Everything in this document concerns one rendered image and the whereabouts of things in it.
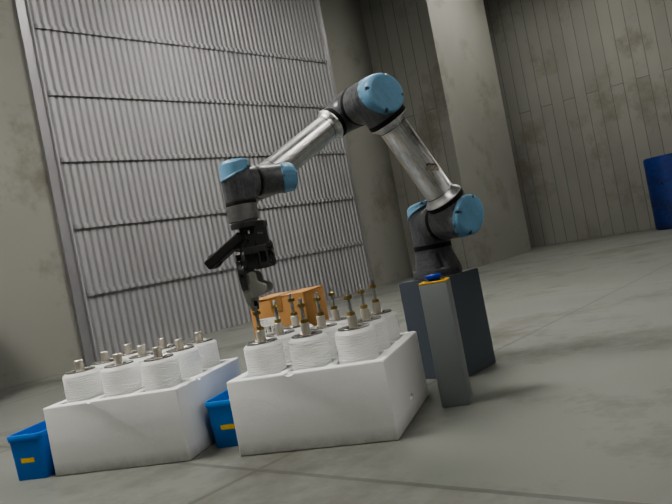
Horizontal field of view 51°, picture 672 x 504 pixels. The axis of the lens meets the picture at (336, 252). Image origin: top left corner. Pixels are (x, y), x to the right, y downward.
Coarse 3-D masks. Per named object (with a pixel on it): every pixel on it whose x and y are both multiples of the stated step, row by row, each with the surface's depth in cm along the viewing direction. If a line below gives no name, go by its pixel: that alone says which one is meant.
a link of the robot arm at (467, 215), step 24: (360, 96) 186; (384, 96) 186; (360, 120) 194; (384, 120) 188; (408, 144) 192; (408, 168) 195; (432, 168) 195; (432, 192) 196; (456, 192) 196; (432, 216) 201; (456, 216) 195; (480, 216) 199
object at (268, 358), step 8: (264, 344) 166; (272, 344) 166; (280, 344) 168; (248, 352) 166; (256, 352) 165; (264, 352) 165; (272, 352) 166; (280, 352) 168; (248, 360) 167; (256, 360) 165; (264, 360) 165; (272, 360) 165; (280, 360) 167; (248, 368) 168; (256, 368) 165; (264, 368) 165; (272, 368) 165; (280, 368) 166
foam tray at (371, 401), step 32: (384, 352) 163; (416, 352) 185; (256, 384) 162; (288, 384) 160; (320, 384) 158; (352, 384) 155; (384, 384) 153; (416, 384) 178; (256, 416) 163; (288, 416) 160; (320, 416) 158; (352, 416) 156; (384, 416) 154; (256, 448) 163; (288, 448) 161
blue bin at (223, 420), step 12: (216, 396) 183; (228, 396) 189; (216, 408) 176; (228, 408) 175; (216, 420) 176; (228, 420) 176; (216, 432) 177; (228, 432) 176; (216, 444) 177; (228, 444) 176
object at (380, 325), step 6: (384, 318) 173; (372, 324) 169; (378, 324) 170; (384, 324) 171; (378, 330) 170; (384, 330) 171; (378, 336) 170; (384, 336) 170; (378, 342) 169; (384, 342) 170; (378, 348) 169; (384, 348) 170
